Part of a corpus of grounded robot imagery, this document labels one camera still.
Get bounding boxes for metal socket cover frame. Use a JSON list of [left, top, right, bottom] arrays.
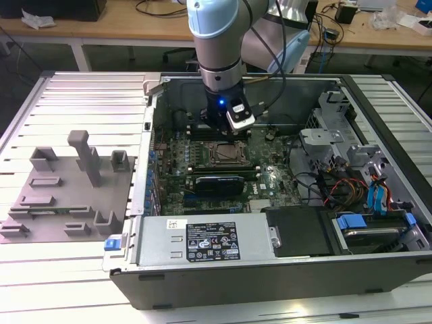
[[209, 140, 250, 166]]

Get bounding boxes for silver CPU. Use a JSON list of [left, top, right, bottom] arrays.
[[217, 144, 244, 163]]

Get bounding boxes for CPU socket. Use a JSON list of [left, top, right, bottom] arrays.
[[208, 138, 250, 167]]

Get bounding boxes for black graphics card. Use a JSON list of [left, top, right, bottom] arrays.
[[194, 174, 246, 196]]

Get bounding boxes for green motherboard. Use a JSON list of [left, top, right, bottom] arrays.
[[153, 123, 304, 217]]

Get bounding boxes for silver chipset heatsink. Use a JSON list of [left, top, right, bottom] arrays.
[[248, 198, 271, 214]]

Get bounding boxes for silver metal drive cage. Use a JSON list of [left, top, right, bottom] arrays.
[[298, 90, 358, 176]]

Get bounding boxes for wooden desk white legs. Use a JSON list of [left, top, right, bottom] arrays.
[[0, 0, 200, 72], [305, 0, 432, 68]]

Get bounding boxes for grey power supply unit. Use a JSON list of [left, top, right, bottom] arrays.
[[136, 214, 276, 266]]

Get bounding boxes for black plastic shroud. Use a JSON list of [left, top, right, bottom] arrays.
[[263, 206, 335, 257]]

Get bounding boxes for tall black box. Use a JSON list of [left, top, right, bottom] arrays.
[[308, 0, 320, 33]]

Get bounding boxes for small black cube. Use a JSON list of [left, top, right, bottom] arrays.
[[335, 2, 358, 25]]

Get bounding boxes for grey parts rack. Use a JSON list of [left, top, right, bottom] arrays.
[[0, 130, 136, 244]]

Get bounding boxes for blue disk carrier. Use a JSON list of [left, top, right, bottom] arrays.
[[335, 211, 416, 237]]

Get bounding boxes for open black PC case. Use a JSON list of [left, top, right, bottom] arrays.
[[101, 72, 432, 311]]

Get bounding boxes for wide black case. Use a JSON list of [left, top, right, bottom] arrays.
[[0, 0, 108, 22]]

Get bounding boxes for green RAM stick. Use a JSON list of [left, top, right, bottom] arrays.
[[28, 208, 72, 217]]

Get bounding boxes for clear plastic bag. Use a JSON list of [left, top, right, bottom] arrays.
[[369, 5, 421, 32]]

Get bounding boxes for flat white device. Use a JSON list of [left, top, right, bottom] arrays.
[[356, 0, 396, 11]]

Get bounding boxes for silver black hard disk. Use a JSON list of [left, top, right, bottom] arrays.
[[343, 227, 404, 254]]

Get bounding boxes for crumpled clear plastic wrap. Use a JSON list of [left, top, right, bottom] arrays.
[[21, 8, 57, 30]]

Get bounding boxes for small white box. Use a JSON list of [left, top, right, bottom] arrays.
[[414, 18, 432, 36]]

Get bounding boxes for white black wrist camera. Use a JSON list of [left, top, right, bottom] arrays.
[[225, 97, 257, 131]]

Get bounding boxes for black cable clump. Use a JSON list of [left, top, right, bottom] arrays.
[[171, 108, 190, 132]]

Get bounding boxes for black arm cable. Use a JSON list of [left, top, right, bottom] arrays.
[[248, 0, 288, 115]]

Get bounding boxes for blue network cable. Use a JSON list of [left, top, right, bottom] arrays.
[[319, 32, 330, 74]]

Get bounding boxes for black cable bundle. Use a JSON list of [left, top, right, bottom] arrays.
[[286, 134, 325, 207]]

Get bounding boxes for red yellow power wires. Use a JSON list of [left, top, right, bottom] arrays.
[[323, 178, 369, 205]]

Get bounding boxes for light blue data wire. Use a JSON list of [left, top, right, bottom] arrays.
[[377, 182, 392, 217], [367, 180, 381, 217]]

